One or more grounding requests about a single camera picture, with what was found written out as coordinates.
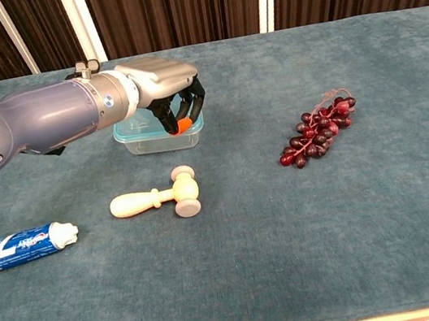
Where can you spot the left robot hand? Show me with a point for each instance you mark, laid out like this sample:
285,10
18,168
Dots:
159,79

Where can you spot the teal plastic lid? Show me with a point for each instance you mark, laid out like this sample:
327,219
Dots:
131,131

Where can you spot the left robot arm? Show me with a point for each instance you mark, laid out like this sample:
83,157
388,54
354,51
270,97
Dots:
38,116

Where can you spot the clear plastic container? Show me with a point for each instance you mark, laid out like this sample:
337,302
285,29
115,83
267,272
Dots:
154,146

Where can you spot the black folding stand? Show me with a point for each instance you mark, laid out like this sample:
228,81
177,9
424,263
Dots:
87,66

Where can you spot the wooden toy mallet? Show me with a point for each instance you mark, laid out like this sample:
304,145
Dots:
135,203

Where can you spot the red plastic grape bunch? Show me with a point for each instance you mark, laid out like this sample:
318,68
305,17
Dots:
317,135

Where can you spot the blue velvet tablecloth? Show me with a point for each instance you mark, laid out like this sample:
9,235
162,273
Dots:
253,244

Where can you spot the blue white toothpaste tube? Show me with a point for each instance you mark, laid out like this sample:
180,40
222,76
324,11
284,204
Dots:
15,249

